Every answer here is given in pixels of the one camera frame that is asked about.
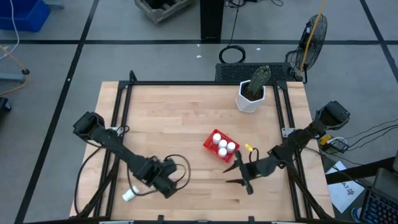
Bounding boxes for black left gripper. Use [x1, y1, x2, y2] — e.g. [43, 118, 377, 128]
[136, 156, 178, 199]

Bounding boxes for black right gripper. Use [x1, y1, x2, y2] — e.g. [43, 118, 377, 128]
[222, 150, 276, 196]

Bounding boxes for white cup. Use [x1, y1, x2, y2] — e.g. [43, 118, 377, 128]
[121, 185, 140, 202]

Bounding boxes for red plastic slotted basket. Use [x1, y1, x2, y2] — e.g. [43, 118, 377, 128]
[203, 128, 241, 164]

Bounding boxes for white faceted plant pot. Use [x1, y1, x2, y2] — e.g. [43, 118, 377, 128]
[235, 79, 267, 114]

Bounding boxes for green cactus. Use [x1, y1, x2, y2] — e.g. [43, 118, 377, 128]
[247, 65, 272, 96]

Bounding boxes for black power adapter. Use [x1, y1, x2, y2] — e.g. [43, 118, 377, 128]
[328, 136, 349, 154]

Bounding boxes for white paper sheet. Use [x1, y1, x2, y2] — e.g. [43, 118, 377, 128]
[325, 160, 365, 214]

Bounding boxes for black metal beam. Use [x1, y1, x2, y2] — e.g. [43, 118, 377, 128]
[325, 156, 398, 185]

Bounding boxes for black laptop keyboard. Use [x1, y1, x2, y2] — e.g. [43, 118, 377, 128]
[360, 167, 398, 224]

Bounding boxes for grey wooden crate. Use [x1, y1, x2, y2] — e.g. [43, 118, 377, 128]
[134, 0, 194, 25]

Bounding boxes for black floor fan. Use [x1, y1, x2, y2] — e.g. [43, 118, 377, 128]
[285, 13, 328, 84]

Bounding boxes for black caster foot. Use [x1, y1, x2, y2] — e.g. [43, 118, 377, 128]
[0, 96, 12, 113]

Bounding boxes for grey metal stand foot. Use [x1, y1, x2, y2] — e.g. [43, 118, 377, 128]
[0, 68, 31, 83]

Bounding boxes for blue plastic bin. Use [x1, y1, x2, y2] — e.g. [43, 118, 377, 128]
[0, 0, 52, 32]

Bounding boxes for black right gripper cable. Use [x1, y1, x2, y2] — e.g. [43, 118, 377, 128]
[248, 147, 261, 163]

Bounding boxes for black left arm base cable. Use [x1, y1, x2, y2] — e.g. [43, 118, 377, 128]
[73, 146, 105, 215]

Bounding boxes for black metal table frame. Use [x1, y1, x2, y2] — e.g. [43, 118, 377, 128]
[74, 70, 335, 224]

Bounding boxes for coiled black floor cable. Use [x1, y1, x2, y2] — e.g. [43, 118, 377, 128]
[218, 45, 247, 65]

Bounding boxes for black upright post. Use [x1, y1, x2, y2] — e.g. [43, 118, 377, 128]
[200, 0, 225, 43]

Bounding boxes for yellow hanging cable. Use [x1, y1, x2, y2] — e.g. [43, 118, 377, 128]
[298, 0, 326, 78]

